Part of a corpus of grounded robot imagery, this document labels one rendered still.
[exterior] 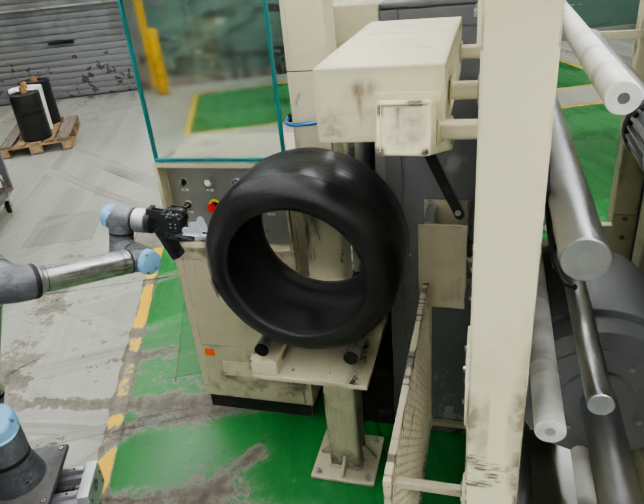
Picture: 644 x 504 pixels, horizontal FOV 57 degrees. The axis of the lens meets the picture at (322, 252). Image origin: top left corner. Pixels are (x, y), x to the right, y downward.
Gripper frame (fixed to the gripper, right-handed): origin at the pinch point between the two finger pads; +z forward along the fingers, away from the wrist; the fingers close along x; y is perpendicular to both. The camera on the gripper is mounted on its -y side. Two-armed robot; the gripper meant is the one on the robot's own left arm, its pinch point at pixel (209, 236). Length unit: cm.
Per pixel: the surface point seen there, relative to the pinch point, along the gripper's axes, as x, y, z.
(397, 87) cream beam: -36, 59, 57
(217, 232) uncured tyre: -11.5, 8.6, 8.0
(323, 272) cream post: 25.7, -22.4, 29.7
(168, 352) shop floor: 89, -133, -74
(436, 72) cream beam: -36, 62, 64
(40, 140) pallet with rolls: 433, -160, -422
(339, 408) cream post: 26, -84, 38
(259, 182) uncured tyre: -8.8, 24.0, 19.6
